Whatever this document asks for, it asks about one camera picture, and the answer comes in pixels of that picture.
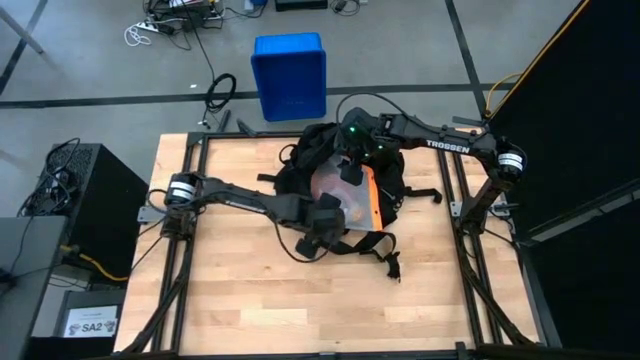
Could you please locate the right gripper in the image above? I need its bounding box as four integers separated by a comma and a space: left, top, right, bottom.
338, 106, 401, 187

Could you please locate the mesh pouch with orange zipper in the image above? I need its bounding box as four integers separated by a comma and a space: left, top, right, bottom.
309, 153, 385, 233

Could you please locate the black backpack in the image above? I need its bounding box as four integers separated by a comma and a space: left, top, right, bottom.
256, 121, 444, 282

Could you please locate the blue plastic bin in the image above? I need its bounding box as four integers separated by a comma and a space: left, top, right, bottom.
250, 32, 328, 123

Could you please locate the black flat box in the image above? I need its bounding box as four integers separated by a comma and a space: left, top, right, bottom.
274, 0, 329, 13

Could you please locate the black computer tower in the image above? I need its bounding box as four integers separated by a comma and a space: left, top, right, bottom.
37, 143, 149, 281

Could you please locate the black partition with yellow edge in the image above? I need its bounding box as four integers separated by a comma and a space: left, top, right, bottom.
487, 0, 640, 360

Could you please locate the white SA2 label sign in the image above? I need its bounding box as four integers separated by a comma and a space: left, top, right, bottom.
63, 304, 120, 339

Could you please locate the black storage box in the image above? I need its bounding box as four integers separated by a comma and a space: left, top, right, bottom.
27, 288, 127, 360

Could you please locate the grey desk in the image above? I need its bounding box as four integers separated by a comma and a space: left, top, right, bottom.
0, 215, 69, 360

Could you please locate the grey table leg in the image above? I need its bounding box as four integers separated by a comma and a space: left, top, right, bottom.
0, 7, 46, 55

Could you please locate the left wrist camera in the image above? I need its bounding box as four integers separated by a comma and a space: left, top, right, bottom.
294, 236, 320, 261

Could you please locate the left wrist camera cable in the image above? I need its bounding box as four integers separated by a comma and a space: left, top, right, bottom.
272, 219, 332, 265

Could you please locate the black metal table frame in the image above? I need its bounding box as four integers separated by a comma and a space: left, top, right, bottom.
114, 127, 564, 360

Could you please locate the black coiled cable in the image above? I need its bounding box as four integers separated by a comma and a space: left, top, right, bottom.
201, 72, 239, 127

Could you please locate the yellow floor cable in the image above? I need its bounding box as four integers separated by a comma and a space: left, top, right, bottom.
483, 71, 524, 120

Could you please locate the yellow cable at tower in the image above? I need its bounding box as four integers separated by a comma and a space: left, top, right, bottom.
59, 243, 130, 284

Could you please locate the heap of electronics and cables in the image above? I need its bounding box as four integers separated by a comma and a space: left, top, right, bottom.
143, 0, 227, 32

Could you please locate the white cable with power strip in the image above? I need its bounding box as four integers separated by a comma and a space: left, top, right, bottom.
123, 18, 167, 48

